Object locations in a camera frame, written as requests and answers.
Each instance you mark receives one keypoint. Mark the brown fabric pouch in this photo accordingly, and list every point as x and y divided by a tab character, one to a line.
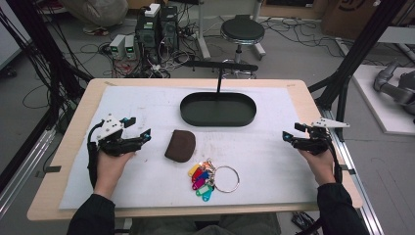
180	147

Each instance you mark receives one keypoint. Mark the person's right hand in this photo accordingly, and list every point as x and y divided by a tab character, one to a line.
321	168

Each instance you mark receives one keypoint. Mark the white foam mat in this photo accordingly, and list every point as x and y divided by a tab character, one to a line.
248	156

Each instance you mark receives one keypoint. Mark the aluminium rail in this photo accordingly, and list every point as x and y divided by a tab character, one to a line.
365	202
23	169

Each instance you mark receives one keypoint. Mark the person's left hand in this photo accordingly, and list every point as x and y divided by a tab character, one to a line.
109	173

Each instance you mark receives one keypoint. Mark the white metal stand leg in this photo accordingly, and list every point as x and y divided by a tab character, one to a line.
257	32
202	29

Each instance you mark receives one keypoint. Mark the white floor board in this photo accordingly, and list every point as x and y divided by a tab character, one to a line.
372	94

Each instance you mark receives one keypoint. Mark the black tape strip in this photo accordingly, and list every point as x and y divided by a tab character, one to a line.
50	169
347	169

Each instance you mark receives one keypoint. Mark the grey power supply unit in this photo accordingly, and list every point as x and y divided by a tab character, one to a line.
117	45
130	47

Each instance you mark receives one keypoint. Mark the black round stool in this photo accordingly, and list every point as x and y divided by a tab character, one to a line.
242	31

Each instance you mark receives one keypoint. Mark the person's grey trousers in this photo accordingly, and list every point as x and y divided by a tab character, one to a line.
235	226

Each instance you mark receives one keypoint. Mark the black computer tower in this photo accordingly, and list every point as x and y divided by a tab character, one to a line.
169	27
147	36

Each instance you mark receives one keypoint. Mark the brown cardboard box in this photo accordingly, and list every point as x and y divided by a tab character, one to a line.
352	16

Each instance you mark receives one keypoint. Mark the small white box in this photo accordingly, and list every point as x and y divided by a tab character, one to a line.
152	9

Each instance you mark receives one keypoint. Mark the black metal frame post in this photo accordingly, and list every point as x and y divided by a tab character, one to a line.
355	55

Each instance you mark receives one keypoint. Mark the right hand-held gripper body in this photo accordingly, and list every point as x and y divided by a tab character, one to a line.
316	142

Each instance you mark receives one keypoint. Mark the black device under table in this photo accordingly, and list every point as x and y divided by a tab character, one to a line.
301	222

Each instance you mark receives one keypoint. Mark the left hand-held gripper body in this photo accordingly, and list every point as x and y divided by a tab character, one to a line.
111	130

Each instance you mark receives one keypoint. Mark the black oval tray with hanger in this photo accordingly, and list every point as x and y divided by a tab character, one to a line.
218	111

